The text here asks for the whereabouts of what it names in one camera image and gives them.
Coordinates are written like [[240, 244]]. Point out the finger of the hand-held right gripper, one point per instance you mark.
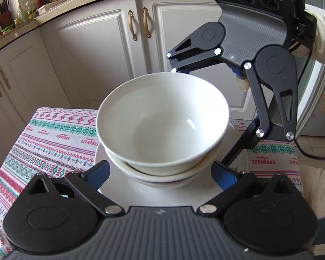
[[254, 100], [197, 59]]

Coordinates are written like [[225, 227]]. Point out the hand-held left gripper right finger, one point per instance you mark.
[[223, 176]]

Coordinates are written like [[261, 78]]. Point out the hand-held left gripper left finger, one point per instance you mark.
[[100, 172]]

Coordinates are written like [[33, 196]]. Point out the white ceramic bowl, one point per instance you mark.
[[205, 165], [165, 184], [157, 124]]

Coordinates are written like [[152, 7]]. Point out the white plate with fruit print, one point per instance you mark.
[[178, 197]]

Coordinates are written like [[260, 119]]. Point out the patterned striped tablecloth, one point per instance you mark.
[[43, 146]]

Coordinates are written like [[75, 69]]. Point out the person's cream clothing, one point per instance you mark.
[[322, 195]]

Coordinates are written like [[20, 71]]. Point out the white tray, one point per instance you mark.
[[48, 7]]

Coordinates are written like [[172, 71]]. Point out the green packets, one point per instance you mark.
[[8, 27]]

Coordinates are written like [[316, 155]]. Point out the tall clear oil bottle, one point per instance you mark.
[[31, 8]]

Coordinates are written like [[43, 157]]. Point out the dark red knife block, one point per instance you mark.
[[2, 16]]

